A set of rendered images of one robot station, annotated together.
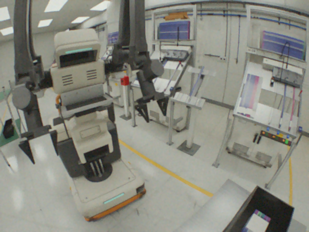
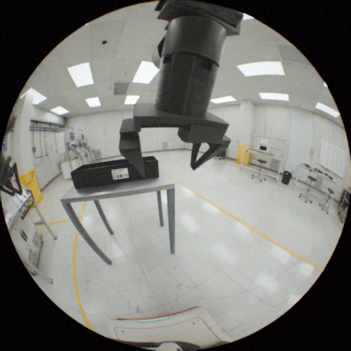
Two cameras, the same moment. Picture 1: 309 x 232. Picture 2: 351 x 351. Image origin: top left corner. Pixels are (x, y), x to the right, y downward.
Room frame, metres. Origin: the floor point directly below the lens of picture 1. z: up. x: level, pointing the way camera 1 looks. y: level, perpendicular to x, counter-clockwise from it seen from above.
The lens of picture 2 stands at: (0.40, 0.39, 1.05)
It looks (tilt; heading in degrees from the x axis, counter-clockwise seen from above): 22 degrees down; 197
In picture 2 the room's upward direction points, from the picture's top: straight up
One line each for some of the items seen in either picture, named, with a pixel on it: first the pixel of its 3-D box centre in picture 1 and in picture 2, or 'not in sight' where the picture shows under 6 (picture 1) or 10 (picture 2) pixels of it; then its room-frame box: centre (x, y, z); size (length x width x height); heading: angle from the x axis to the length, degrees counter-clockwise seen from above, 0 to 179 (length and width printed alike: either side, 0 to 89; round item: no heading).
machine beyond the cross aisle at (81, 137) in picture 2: not in sight; (80, 149); (-1.91, -5.20, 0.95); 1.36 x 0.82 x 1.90; 139
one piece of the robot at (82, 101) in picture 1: (86, 109); not in sight; (0.61, 0.34, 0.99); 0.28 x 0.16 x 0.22; 128
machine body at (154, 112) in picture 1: (173, 103); not in sight; (2.32, -0.33, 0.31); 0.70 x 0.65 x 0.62; 49
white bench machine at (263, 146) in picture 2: not in sight; (264, 146); (-3.22, 2.50, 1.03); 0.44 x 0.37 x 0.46; 55
